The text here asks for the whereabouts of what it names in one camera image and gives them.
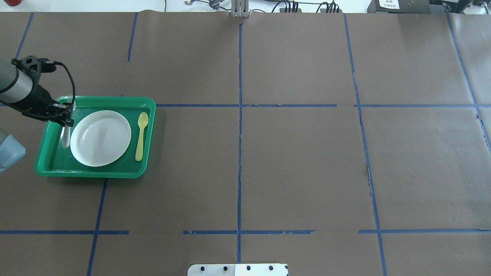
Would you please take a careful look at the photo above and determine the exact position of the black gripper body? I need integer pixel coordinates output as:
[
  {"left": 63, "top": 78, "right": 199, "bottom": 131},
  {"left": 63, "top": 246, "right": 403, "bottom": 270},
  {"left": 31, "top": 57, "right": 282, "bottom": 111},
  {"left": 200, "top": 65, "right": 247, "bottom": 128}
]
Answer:
[{"left": 17, "top": 85, "right": 62, "bottom": 122}]

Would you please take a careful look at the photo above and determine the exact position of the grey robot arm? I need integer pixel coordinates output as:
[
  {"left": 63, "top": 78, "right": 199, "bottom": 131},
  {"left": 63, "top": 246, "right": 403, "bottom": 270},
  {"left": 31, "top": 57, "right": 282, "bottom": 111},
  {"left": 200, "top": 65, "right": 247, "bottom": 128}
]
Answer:
[{"left": 0, "top": 56, "right": 76, "bottom": 148}]

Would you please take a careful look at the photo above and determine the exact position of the white round plate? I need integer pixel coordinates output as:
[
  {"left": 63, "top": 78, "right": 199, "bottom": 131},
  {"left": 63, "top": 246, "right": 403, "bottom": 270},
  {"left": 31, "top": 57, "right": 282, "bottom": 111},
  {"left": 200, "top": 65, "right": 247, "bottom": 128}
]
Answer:
[{"left": 70, "top": 110, "right": 132, "bottom": 167}]

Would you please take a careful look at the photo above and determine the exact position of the yellow plastic spoon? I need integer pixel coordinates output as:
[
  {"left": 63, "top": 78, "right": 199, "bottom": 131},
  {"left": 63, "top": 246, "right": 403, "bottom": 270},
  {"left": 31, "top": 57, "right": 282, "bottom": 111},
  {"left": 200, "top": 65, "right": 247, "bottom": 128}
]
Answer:
[{"left": 135, "top": 112, "right": 149, "bottom": 161}]

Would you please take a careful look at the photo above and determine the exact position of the red object at corner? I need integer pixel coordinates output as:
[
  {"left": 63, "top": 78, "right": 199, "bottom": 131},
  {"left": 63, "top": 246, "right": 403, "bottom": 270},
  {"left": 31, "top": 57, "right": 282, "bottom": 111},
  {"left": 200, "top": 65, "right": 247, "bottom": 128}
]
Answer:
[{"left": 3, "top": 0, "right": 22, "bottom": 7}]

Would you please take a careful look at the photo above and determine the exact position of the long vertical blue tape strip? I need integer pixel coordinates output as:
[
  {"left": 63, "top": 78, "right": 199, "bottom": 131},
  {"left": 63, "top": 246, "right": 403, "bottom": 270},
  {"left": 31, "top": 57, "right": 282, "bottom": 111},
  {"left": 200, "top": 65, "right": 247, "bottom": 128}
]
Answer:
[{"left": 236, "top": 23, "right": 243, "bottom": 264}]

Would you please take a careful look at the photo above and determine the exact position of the brown paper table cover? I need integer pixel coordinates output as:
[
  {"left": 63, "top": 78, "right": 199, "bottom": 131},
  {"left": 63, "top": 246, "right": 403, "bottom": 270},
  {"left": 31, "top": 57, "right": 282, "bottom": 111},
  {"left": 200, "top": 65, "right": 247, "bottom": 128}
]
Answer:
[{"left": 1, "top": 11, "right": 490, "bottom": 276}]

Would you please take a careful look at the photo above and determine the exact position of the black electronics box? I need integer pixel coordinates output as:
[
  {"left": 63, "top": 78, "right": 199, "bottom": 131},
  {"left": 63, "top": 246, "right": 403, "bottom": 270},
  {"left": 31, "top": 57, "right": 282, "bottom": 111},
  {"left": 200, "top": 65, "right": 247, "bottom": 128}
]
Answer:
[{"left": 367, "top": 0, "right": 446, "bottom": 14}]

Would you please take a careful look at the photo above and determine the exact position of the long horizontal blue tape strip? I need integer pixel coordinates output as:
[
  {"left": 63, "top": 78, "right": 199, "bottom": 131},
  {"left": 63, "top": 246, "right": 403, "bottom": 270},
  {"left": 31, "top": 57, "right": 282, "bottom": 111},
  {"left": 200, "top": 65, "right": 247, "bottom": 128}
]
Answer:
[{"left": 157, "top": 104, "right": 491, "bottom": 108}]

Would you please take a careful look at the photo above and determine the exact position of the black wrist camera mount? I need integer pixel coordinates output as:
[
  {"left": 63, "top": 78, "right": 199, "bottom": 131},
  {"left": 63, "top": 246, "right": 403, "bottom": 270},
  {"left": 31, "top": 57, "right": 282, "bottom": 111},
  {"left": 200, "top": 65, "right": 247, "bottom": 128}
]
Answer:
[{"left": 10, "top": 56, "right": 56, "bottom": 74}]

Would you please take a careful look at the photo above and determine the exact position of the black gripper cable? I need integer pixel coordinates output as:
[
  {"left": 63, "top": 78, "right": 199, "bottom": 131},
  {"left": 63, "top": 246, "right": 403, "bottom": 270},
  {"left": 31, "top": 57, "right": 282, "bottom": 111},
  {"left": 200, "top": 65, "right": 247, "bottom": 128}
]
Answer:
[{"left": 46, "top": 60, "right": 76, "bottom": 112}]

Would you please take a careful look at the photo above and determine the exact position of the grey metal bracket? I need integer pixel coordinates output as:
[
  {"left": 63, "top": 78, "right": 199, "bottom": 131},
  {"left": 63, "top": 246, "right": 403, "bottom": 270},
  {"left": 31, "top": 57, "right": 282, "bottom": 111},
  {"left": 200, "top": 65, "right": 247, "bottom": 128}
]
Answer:
[{"left": 230, "top": 0, "right": 250, "bottom": 18}]

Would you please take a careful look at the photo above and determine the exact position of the white metal base plate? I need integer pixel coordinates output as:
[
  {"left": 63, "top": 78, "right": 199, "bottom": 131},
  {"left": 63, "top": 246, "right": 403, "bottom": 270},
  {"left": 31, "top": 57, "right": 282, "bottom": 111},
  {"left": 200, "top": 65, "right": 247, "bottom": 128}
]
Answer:
[{"left": 187, "top": 263, "right": 289, "bottom": 276}]

